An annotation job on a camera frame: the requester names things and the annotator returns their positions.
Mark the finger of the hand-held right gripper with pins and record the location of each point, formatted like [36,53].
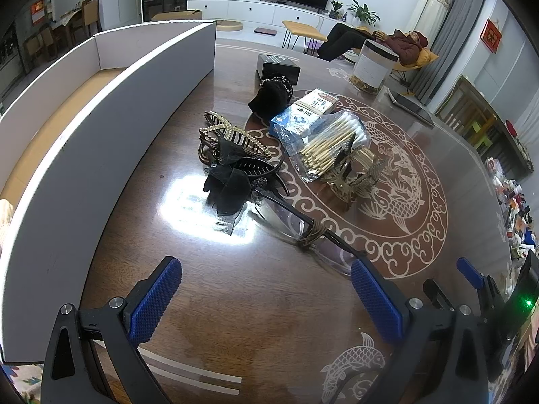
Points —
[436,294]
[469,267]

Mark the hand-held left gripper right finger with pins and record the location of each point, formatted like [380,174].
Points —
[374,298]

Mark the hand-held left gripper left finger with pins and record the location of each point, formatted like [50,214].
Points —
[156,298]

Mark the black frame eyeglasses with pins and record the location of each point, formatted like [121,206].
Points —
[290,212]

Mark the long white cardboard box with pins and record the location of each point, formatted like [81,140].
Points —
[84,176]

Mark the bag of cotton swabs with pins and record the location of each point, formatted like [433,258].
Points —
[332,143]

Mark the cream knitted glove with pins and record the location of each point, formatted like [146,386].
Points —
[5,216]

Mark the blue white medicine box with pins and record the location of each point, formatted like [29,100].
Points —
[292,124]

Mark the white medicine box nail print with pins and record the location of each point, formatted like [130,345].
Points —
[318,103]

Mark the brown patterned desktop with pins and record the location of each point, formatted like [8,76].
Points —
[252,324]

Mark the pile of assorted small items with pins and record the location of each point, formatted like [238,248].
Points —
[516,202]

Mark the gold hair claw clip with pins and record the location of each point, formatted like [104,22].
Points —
[349,181]

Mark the black bow hair clip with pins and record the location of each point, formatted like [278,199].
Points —
[229,185]

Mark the colourful floor mat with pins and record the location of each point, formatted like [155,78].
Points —
[21,383]

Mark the pearl hair claw clip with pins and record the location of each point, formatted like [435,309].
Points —
[236,136]

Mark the yellow lounge chair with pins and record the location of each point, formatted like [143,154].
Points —
[425,57]

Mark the clear jar with black lid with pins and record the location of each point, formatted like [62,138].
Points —
[372,67]

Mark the black hair scrunchie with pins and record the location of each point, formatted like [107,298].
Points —
[269,96]

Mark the grey curtain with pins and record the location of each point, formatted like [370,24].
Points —
[459,29]

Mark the black rectangular box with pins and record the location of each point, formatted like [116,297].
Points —
[278,70]

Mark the standing air conditioner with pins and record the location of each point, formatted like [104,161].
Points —
[436,4]

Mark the large potted plant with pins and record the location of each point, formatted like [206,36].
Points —
[362,11]

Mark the yellow stool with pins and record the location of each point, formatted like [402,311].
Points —
[301,28]

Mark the round beige cushion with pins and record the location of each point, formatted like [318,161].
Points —
[229,26]

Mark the brown cardboard box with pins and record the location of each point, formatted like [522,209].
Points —
[177,16]

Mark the flat purple floor item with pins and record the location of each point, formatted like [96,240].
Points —
[265,30]

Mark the wooden dining chair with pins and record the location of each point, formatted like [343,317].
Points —
[90,14]

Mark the small potted plant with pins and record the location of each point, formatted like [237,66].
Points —
[336,6]

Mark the white television cabinet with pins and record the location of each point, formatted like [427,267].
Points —
[252,8]

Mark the red door poster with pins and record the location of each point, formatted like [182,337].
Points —
[38,10]

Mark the red wall decoration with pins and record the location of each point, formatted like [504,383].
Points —
[491,35]

